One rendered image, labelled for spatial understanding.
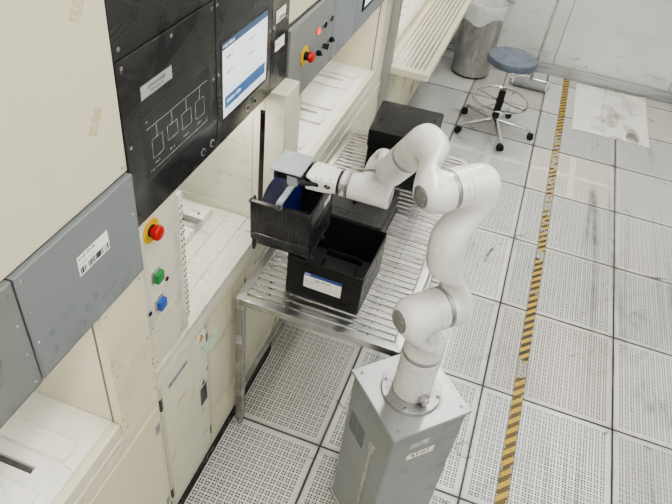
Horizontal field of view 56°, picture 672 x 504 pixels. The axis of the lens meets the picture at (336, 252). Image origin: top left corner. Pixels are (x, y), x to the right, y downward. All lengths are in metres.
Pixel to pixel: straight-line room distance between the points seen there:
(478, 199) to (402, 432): 0.76
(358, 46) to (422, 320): 2.13
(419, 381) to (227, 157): 1.02
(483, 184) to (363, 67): 2.13
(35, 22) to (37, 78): 0.09
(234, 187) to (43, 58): 1.30
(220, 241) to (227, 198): 0.19
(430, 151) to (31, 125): 0.86
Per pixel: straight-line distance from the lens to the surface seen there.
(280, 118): 2.10
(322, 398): 2.91
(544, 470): 2.97
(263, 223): 2.01
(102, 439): 1.82
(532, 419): 3.10
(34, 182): 1.19
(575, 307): 3.71
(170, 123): 1.52
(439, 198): 1.46
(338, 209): 2.48
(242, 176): 2.30
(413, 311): 1.68
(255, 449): 2.75
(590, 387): 3.35
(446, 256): 1.60
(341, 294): 2.16
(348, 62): 3.58
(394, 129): 2.74
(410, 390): 1.95
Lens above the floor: 2.36
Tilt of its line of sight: 41 degrees down
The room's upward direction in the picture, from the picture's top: 8 degrees clockwise
